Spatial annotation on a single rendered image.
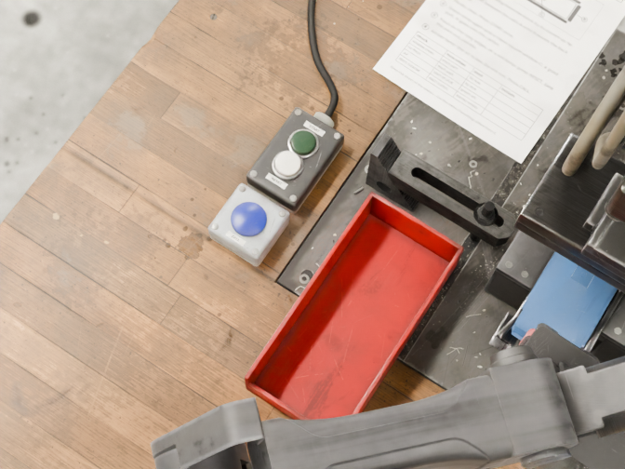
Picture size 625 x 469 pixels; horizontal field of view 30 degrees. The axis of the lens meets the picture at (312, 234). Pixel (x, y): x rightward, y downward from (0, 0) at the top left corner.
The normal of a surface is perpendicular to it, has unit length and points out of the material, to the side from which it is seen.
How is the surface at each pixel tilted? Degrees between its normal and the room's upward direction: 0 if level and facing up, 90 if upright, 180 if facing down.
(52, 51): 0
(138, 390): 0
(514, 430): 13
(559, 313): 4
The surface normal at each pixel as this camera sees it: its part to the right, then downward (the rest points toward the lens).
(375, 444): 0.25, -0.37
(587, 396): -0.30, -0.24
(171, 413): 0.02, -0.33
